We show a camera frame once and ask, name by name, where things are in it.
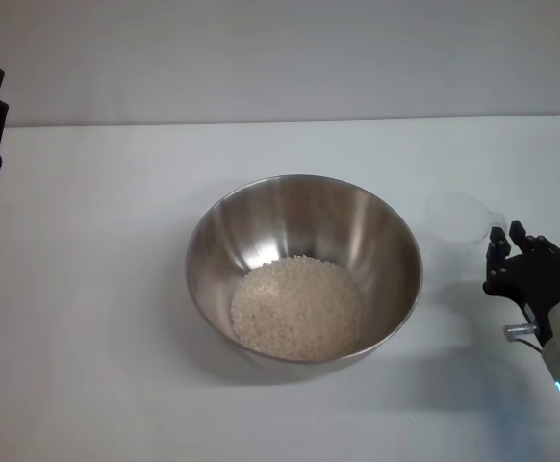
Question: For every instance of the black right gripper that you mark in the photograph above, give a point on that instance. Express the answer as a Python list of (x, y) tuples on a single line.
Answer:
[(540, 289)]

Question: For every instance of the clear plastic measuring cup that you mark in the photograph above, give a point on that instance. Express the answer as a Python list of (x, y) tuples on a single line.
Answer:
[(453, 216)]

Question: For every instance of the stainless steel mixing bowl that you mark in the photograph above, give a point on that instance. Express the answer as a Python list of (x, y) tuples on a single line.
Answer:
[(304, 226)]

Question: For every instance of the white rice grains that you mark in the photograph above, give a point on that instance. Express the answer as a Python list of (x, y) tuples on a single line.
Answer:
[(299, 308)]

